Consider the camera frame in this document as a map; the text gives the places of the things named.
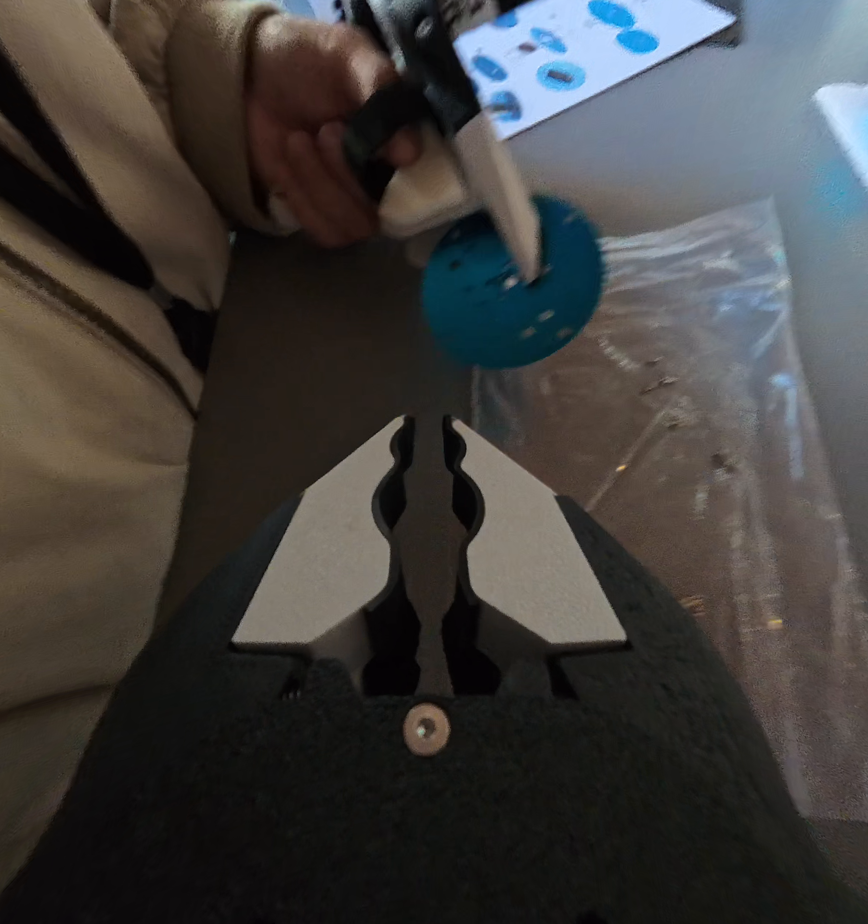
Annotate black shoulder strap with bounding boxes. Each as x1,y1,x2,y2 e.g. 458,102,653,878
0,0,214,372

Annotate person's left hand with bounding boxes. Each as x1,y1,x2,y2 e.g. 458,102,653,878
246,14,424,248

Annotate white instruction booklet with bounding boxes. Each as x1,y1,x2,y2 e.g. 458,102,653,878
452,0,739,141

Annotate grey desk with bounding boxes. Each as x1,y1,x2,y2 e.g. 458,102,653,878
155,0,868,924

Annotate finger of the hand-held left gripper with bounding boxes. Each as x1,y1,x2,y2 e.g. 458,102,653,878
454,114,544,282

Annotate clear plastic bag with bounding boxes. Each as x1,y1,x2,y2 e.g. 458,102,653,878
470,196,868,820

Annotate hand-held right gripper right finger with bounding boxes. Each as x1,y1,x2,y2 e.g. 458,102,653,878
444,417,628,661

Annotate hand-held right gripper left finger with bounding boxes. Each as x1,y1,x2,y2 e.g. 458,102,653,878
232,416,415,661

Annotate white foam tray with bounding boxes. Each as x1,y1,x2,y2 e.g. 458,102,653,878
813,83,868,239

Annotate small screws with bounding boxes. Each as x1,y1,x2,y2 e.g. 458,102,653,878
607,361,738,622

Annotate person's beige jacket torso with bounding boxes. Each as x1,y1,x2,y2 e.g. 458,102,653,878
0,0,233,924

